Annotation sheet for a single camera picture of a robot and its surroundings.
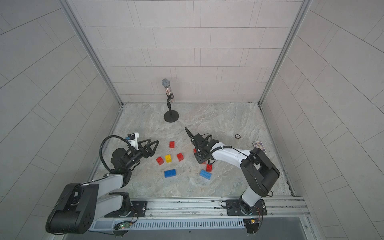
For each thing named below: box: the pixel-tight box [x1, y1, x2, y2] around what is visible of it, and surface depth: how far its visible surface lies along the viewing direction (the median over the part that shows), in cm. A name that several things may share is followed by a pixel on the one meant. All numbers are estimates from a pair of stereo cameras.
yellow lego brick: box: [164, 154, 173, 164], surface depth 86 cm
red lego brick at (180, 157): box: [176, 152, 184, 162], surface depth 88 cm
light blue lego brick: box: [199, 169, 212, 180], surface depth 83 cm
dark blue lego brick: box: [164, 169, 177, 178], surface depth 83 cm
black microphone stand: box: [164, 92, 179, 123], surface depth 110 cm
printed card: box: [252, 141, 267, 153], surface depth 93 cm
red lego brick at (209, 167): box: [206, 164, 212, 172], surface depth 84 cm
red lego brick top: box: [169, 141, 176, 149], surface depth 95 cm
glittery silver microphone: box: [161, 78, 175, 103], surface depth 88 cm
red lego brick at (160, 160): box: [156, 156, 165, 166], surface depth 86 cm
